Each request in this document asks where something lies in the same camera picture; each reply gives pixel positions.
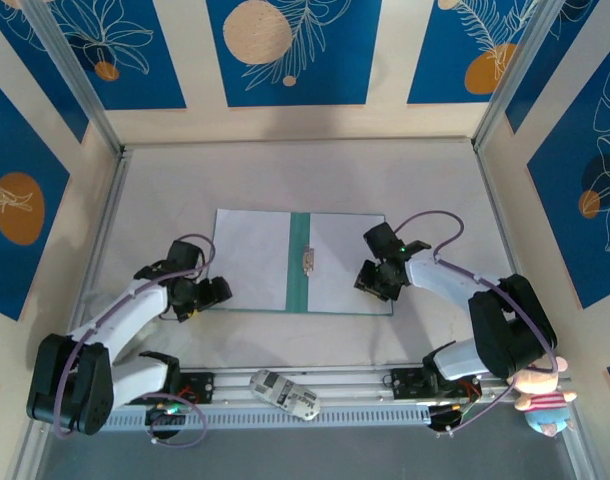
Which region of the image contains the green folder with translucent cover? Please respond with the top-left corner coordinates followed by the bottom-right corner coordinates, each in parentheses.
top-left (206, 207), bottom-right (395, 318)

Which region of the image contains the silver metal folder clip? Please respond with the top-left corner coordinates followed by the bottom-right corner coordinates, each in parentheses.
top-left (300, 244), bottom-right (318, 277)

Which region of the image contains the crumpled silver printed can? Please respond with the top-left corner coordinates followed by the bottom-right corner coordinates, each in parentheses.
top-left (248, 368), bottom-right (322, 423)

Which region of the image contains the cartoon plush doll striped shirt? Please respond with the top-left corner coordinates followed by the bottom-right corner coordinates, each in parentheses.
top-left (504, 356), bottom-right (579, 441)

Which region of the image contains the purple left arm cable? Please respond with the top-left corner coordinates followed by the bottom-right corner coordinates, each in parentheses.
top-left (52, 232), bottom-right (217, 450)

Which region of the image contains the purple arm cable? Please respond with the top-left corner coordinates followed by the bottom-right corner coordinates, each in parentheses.
top-left (393, 210), bottom-right (560, 440)
top-left (52, 232), bottom-right (217, 450)

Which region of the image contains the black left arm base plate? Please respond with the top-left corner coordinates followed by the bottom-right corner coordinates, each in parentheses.
top-left (164, 370), bottom-right (218, 408)

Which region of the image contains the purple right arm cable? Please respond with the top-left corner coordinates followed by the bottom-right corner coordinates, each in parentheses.
top-left (393, 210), bottom-right (560, 440)

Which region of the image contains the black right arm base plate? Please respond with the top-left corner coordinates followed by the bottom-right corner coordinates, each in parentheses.
top-left (390, 366), bottom-right (484, 404)

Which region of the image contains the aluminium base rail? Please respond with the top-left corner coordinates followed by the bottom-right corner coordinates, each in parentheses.
top-left (27, 364), bottom-right (576, 415)

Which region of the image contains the aluminium side rail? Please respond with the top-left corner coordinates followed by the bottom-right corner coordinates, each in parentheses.
top-left (12, 147), bottom-right (134, 480)
top-left (472, 140), bottom-right (602, 480)

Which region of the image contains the grey slotted cable duct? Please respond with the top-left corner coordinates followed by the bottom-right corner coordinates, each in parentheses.
top-left (48, 403), bottom-right (434, 434)

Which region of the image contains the aluminium frame post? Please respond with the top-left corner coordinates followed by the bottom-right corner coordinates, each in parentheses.
top-left (19, 0), bottom-right (126, 154)
top-left (472, 0), bottom-right (601, 151)

